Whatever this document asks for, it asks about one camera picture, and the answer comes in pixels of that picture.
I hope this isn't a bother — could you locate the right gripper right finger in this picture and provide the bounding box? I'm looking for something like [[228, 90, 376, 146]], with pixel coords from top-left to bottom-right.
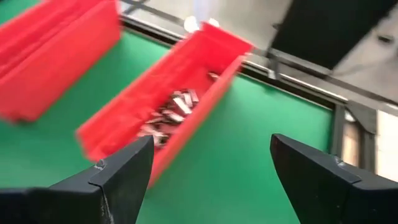
[[269, 133, 398, 224]]

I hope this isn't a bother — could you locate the small silver battery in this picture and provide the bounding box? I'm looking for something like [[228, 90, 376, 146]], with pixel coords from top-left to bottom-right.
[[139, 125, 170, 146]]

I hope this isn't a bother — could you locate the black divider panel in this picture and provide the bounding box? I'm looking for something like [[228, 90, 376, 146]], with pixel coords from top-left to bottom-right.
[[271, 0, 398, 70]]

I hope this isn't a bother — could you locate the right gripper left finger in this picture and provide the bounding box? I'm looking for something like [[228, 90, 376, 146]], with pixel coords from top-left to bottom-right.
[[49, 135, 155, 224]]

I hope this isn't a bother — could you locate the red plastic bin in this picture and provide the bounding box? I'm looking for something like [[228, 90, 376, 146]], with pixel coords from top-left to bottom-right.
[[0, 0, 123, 123], [75, 21, 255, 189]]

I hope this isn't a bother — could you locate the black mounting post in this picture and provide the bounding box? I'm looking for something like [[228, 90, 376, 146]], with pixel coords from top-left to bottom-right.
[[267, 57, 282, 81]]

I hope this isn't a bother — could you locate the green table mat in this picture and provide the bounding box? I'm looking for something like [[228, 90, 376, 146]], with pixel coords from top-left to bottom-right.
[[0, 0, 335, 224]]

